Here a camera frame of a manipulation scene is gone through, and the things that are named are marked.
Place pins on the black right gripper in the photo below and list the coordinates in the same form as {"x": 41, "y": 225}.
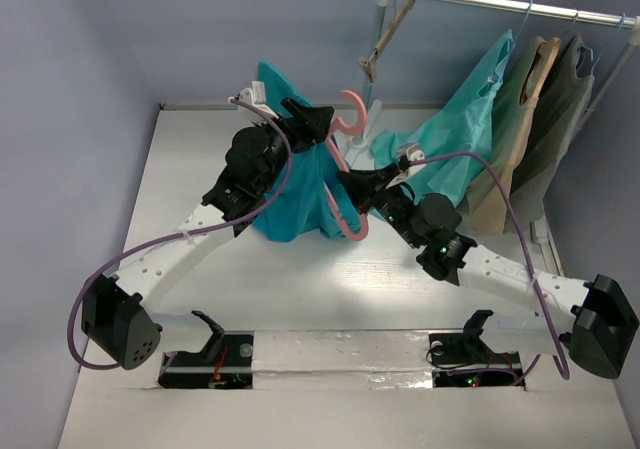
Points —
{"x": 377, "y": 189}

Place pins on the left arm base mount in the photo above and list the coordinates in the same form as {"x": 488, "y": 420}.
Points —
{"x": 223, "y": 363}

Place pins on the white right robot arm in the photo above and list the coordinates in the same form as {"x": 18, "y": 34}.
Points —
{"x": 593, "y": 320}

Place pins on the grey hanging shirt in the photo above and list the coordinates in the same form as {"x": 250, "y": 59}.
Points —
{"x": 564, "y": 98}

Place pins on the mint green hanging shirt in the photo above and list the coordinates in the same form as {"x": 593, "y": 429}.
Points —
{"x": 463, "y": 124}

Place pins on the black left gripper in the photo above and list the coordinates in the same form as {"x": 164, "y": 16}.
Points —
{"x": 314, "y": 121}

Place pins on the beige wooden clip hanger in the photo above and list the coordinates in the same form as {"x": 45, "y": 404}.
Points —
{"x": 369, "y": 63}

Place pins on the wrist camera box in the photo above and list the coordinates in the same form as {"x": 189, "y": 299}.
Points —
{"x": 407, "y": 155}
{"x": 252, "y": 96}

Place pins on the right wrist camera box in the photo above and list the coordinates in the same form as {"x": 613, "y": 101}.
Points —
{"x": 407, "y": 155}

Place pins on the blue wire hanger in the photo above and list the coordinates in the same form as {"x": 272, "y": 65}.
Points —
{"x": 523, "y": 23}
{"x": 592, "y": 50}

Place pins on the pink plastic hanger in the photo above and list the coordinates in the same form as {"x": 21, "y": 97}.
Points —
{"x": 338, "y": 124}

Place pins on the olive tan hanging shirt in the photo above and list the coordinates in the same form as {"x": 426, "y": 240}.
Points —
{"x": 512, "y": 118}

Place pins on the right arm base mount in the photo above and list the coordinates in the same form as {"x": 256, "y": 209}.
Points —
{"x": 461, "y": 359}

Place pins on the white metal clothes rack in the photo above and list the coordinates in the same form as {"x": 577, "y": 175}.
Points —
{"x": 389, "y": 14}

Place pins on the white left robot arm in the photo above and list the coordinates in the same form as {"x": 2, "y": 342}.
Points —
{"x": 116, "y": 304}

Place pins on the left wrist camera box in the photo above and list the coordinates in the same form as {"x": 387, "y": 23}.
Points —
{"x": 252, "y": 96}

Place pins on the teal blue t-shirt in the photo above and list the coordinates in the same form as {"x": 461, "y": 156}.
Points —
{"x": 303, "y": 205}

